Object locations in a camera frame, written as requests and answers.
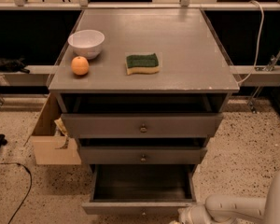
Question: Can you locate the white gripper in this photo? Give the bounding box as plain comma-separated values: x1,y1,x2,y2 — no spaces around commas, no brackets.
178,204,213,224

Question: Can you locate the grey bottom drawer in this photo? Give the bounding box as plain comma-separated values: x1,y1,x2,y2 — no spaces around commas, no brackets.
82,164,196,216

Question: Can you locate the grey drawer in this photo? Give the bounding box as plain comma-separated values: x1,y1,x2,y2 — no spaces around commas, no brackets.
82,164,196,216
79,147,206,164
61,113,223,138

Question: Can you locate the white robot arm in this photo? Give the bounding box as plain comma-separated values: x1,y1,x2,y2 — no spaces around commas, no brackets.
178,171,280,224

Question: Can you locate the grey middle drawer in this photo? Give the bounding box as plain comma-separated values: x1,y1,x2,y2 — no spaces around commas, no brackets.
79,147,206,164

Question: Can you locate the grey drawer cabinet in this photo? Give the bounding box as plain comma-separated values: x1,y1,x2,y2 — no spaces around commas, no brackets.
46,7,241,173

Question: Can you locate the grey top drawer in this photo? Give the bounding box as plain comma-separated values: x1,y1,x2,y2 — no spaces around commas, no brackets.
61,113,223,138

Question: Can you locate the cardboard box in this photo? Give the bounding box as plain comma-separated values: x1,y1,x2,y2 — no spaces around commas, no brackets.
29,94,81,165

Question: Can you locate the green yellow sponge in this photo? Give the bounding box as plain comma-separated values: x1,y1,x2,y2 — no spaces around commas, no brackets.
126,53,160,75

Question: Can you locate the orange fruit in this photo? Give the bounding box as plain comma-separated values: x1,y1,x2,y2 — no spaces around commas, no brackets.
71,56,89,76

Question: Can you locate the white bowl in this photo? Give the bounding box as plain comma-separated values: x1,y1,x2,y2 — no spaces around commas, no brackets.
67,30,105,60

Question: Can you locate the black floor cable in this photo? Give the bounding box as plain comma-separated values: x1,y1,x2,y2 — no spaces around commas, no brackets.
0,161,34,224

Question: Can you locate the white hanging cable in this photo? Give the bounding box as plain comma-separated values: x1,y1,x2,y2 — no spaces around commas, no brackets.
236,0,265,86

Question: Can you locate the black object on rail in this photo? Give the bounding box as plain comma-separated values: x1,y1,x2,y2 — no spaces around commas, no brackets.
0,58,30,74

